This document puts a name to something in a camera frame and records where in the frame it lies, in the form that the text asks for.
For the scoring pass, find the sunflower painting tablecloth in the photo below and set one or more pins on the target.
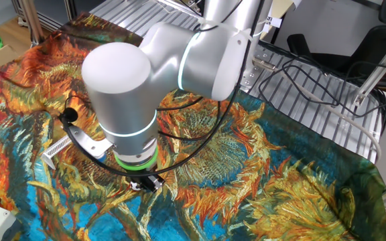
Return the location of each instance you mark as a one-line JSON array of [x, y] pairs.
[[280, 184]]

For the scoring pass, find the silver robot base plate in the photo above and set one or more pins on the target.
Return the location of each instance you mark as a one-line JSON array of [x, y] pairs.
[[256, 77]]

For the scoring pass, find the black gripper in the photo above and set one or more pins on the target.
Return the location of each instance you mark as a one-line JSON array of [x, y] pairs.
[[147, 179]]

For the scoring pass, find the clear triangular stand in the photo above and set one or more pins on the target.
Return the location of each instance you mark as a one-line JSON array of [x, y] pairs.
[[54, 150]]

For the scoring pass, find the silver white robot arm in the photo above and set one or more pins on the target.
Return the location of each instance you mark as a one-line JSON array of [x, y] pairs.
[[122, 100]]

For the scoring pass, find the white printed tag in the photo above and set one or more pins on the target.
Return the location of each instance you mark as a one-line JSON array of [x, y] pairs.
[[273, 21]]

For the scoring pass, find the black office chair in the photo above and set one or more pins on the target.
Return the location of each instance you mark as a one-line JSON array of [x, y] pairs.
[[370, 47]]

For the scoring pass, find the aluminium frame post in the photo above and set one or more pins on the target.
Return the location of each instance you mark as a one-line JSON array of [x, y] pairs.
[[32, 23], [377, 73]]

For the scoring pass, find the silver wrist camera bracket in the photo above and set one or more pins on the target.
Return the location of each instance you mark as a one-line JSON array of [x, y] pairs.
[[85, 142]]

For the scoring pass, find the beige wooden board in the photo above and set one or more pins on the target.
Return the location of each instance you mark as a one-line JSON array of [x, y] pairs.
[[280, 8]]

